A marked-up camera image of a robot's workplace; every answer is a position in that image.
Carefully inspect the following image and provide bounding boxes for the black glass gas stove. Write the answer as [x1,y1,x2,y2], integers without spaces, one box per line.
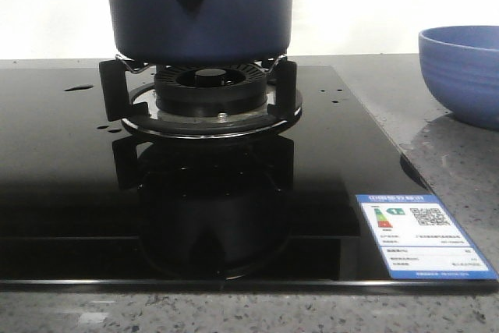
[1,66,498,294]

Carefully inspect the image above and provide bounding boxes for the dark blue cooking pot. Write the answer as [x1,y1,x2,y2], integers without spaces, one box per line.
[109,0,292,65]

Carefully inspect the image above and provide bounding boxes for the blue energy label sticker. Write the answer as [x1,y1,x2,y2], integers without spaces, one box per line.
[356,194,498,281]

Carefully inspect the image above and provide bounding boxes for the black pot support grate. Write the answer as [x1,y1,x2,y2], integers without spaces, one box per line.
[99,56,303,140]

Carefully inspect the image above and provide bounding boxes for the light blue ceramic bowl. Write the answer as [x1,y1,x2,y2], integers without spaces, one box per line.
[418,25,498,129]

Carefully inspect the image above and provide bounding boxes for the black round gas burner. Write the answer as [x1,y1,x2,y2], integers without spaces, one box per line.
[154,64,267,117]

